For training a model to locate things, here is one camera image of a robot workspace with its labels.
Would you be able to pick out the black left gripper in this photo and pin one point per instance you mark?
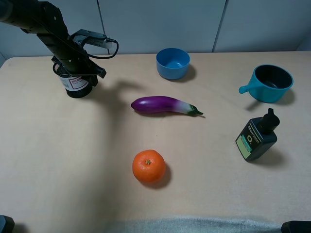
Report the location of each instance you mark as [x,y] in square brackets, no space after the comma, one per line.
[69,63]

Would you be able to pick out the black mesh pen holder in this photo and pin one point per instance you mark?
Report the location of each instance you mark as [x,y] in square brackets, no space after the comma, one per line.
[75,87]

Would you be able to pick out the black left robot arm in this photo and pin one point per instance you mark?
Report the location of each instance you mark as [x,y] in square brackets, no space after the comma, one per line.
[45,20]

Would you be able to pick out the purple toy eggplant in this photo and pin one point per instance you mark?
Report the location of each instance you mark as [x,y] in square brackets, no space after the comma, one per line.
[163,104]

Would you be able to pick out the blue plastic bowl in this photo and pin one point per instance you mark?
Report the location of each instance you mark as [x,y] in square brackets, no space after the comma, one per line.
[172,63]

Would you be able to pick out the orange toy tangerine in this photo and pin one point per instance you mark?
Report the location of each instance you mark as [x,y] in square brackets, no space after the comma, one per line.
[148,166]

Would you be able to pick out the dark green lotion bottle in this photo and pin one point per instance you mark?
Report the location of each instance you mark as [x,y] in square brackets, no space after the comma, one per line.
[257,136]

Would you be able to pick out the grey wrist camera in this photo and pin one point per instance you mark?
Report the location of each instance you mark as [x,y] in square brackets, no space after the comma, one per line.
[82,37]

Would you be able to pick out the teal pot with handle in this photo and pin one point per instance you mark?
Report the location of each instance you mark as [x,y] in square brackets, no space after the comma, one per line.
[268,83]

